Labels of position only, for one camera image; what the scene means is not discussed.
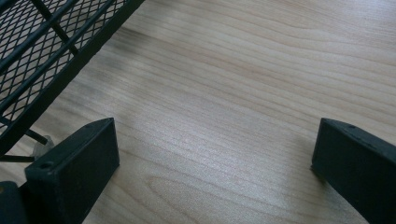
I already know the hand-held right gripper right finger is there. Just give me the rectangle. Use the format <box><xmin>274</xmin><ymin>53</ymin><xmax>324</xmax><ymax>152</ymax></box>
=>
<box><xmin>310</xmin><ymin>117</ymin><xmax>396</xmax><ymax>224</ymax></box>

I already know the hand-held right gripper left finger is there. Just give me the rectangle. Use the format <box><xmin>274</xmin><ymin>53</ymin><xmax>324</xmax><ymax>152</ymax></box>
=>
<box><xmin>23</xmin><ymin>117</ymin><xmax>121</xmax><ymax>224</ymax></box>

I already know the black wire basket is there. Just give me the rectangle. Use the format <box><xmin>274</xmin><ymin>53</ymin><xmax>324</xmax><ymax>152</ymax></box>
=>
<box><xmin>0</xmin><ymin>0</ymin><xmax>147</xmax><ymax>163</ymax></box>

